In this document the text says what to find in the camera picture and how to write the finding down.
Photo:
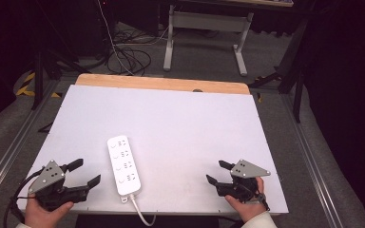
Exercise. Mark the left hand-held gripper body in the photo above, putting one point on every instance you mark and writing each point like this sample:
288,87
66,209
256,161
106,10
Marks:
46,180

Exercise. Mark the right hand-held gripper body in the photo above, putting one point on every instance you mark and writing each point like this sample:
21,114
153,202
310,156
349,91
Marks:
247,171

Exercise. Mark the person's left hand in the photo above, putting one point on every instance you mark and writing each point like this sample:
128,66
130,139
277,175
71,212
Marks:
41,217

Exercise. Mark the person's right hand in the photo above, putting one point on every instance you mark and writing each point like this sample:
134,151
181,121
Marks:
250,210

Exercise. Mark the white power strip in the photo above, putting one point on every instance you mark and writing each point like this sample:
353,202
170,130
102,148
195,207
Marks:
124,166

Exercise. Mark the person's left white sleeve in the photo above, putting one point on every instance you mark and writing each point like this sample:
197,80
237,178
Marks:
21,225

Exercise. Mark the person's white sleeve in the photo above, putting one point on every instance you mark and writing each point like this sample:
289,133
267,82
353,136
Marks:
261,221
21,225

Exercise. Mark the person's right white sleeve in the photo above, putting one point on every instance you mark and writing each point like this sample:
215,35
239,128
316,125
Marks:
261,221

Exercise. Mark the yellow black floor tape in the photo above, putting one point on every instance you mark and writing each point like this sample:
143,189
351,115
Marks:
25,86

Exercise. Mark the black metal stand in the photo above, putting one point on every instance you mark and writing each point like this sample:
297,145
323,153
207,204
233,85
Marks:
294,76
39,76

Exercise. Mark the dark curtain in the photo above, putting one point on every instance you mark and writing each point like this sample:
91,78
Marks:
348,95

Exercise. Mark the aluminium floor rail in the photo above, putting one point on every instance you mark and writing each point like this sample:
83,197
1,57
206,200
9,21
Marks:
313,164
11,148

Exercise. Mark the white metal desk frame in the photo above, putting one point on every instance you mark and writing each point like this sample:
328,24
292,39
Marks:
207,21

